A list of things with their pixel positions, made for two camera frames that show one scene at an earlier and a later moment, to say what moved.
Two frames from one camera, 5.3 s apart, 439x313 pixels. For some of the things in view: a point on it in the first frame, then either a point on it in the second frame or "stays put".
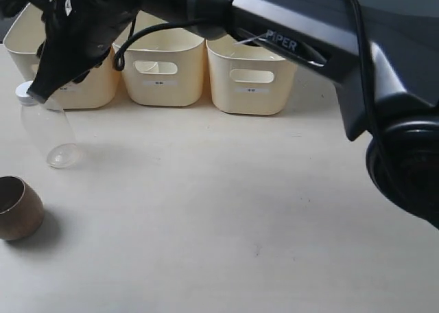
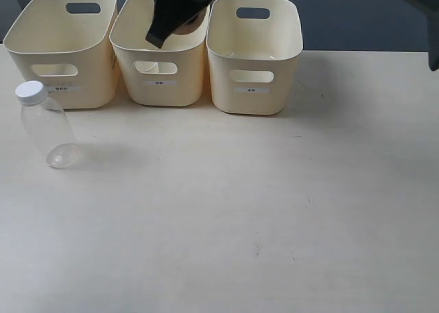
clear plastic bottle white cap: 49,126 stays put
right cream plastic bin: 249,79 stays put
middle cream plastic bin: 164,67 stays put
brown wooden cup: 22,211 to 192,25
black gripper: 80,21 to 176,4
